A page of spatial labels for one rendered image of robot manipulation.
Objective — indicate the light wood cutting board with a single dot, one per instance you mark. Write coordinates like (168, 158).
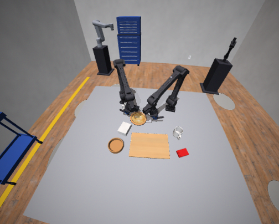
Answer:
(149, 146)

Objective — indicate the pizza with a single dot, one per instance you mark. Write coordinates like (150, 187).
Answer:
(138, 118)

